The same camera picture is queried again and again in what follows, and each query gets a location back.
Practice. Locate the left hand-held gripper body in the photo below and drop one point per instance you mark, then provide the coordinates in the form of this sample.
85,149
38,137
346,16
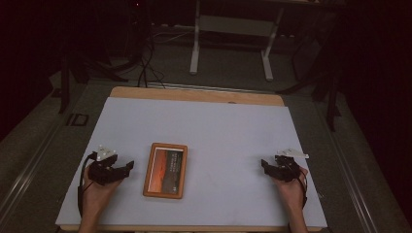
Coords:
101,171

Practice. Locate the metal floor rail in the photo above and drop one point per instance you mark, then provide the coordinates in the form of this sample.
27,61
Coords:
29,168
353,181

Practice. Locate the white table mat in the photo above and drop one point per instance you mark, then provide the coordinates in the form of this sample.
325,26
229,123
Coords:
223,136

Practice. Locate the person's right hand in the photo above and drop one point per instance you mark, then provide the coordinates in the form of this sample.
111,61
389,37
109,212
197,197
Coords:
294,192

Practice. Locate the wooden photo frame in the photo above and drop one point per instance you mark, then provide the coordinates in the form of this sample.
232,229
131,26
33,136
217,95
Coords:
165,171

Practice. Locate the floor socket plate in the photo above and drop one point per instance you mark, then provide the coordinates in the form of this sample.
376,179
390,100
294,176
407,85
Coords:
77,119

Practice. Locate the white metal stand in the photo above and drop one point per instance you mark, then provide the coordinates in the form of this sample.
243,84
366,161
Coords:
194,48

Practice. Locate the person's left hand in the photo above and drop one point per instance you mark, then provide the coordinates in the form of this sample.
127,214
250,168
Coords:
95,195

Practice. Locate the black stand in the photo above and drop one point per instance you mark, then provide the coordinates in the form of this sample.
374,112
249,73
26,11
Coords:
64,84
332,97

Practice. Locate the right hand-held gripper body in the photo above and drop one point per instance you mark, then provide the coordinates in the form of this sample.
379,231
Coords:
286,170

